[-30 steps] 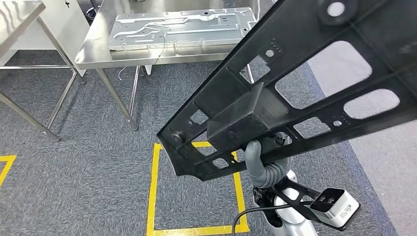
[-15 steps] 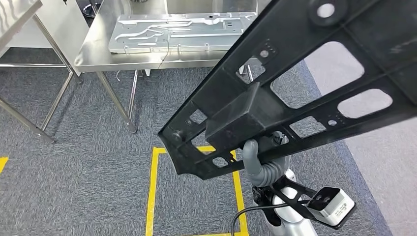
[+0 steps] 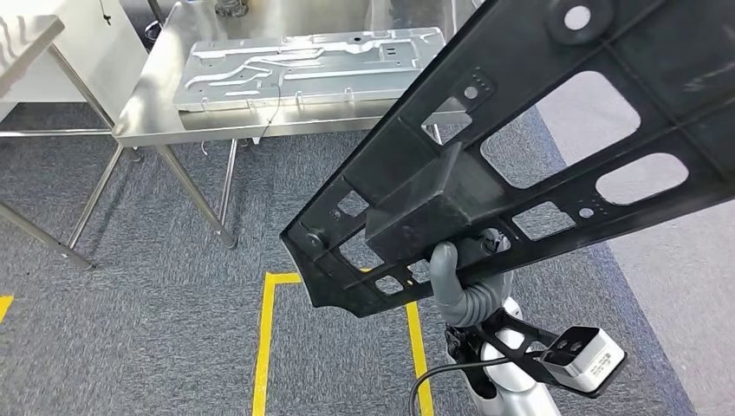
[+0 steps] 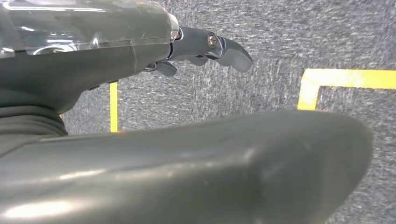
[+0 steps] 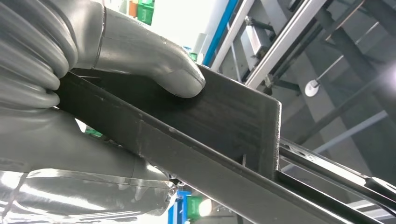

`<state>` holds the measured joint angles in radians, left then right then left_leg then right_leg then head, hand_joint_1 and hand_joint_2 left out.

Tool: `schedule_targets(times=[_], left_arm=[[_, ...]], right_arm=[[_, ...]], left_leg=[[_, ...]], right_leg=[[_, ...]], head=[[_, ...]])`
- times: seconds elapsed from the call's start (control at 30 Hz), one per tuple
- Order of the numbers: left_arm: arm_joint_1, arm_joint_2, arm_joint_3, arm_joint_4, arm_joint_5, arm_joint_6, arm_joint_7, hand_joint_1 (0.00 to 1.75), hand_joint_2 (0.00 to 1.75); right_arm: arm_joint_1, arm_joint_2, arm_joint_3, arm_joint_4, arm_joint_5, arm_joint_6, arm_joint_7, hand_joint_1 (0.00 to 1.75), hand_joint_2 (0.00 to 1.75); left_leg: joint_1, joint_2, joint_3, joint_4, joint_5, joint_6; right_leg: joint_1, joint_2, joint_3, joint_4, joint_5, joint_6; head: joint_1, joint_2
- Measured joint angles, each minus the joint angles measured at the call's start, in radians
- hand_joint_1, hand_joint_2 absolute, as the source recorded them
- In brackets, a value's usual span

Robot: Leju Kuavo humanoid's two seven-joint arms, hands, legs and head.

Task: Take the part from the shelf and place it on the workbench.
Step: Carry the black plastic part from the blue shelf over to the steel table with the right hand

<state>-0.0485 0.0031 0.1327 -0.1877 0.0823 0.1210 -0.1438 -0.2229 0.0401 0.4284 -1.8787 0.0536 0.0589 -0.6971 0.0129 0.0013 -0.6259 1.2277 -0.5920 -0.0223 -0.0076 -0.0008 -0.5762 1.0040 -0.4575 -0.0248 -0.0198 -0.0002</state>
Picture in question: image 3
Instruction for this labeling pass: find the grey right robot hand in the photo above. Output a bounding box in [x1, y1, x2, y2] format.
[429, 228, 511, 315]

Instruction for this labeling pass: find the long black plastic frame part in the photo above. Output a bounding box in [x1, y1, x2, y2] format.
[279, 0, 735, 319]

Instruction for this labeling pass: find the stainless steel workbench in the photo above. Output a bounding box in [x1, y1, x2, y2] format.
[112, 0, 480, 250]

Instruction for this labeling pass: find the embossed silver metal plate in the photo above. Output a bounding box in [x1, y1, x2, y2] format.
[172, 27, 448, 114]

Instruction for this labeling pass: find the black pole stand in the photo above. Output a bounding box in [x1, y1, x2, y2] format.
[142, 0, 167, 44]

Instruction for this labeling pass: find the white cabinet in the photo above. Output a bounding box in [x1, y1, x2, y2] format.
[0, 0, 152, 125]

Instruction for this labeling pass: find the stainless steel side table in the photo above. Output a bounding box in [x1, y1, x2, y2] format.
[0, 14, 145, 271]

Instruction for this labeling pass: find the black camera cable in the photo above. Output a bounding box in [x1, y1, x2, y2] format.
[408, 355, 543, 416]

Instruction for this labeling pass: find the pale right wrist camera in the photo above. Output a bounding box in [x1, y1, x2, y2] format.
[539, 326, 627, 397]

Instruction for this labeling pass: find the thin black hanging wire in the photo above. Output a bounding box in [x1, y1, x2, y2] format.
[252, 80, 283, 145]

